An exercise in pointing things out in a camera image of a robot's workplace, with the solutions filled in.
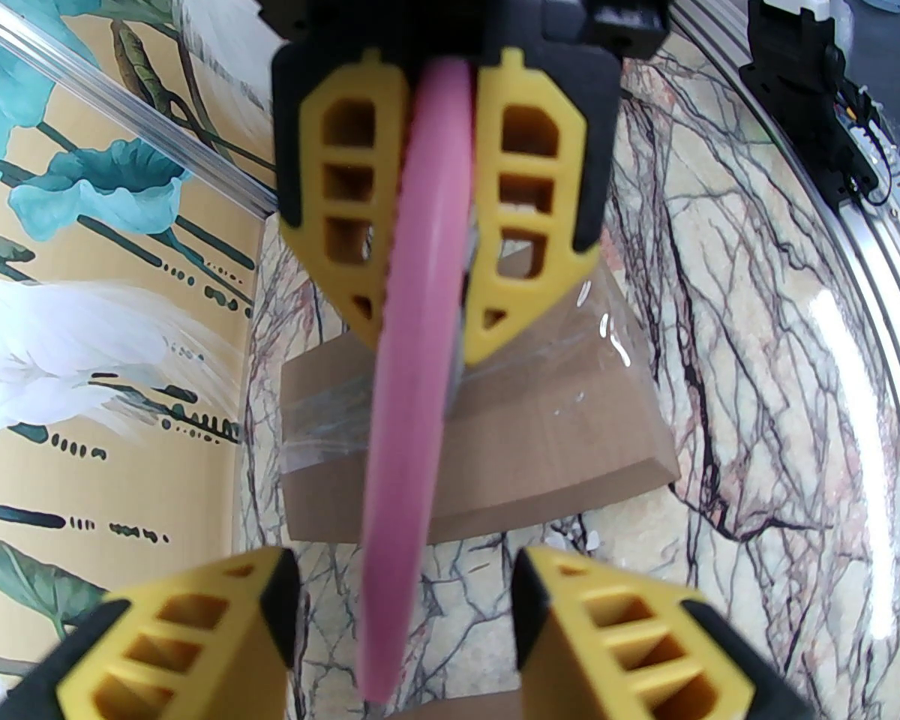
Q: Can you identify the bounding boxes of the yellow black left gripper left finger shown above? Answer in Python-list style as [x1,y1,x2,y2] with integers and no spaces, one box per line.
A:
[0,547,301,720]

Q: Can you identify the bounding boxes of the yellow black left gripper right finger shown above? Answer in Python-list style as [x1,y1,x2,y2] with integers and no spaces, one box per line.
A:
[511,547,815,720]

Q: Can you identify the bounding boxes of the small cardboard box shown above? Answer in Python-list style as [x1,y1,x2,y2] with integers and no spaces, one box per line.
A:
[420,691,527,720]

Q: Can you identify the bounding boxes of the pink utility knife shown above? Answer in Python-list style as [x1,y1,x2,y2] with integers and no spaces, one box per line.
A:
[356,55,475,704]

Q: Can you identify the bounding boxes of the long cardboard box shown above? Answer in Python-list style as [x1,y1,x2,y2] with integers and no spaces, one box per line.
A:
[280,241,682,545]

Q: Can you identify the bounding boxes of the yellow connector with wires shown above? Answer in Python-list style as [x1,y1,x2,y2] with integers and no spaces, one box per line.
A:
[832,83,895,208]

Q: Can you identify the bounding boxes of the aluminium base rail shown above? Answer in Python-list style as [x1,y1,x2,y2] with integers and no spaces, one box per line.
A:
[671,0,900,493]

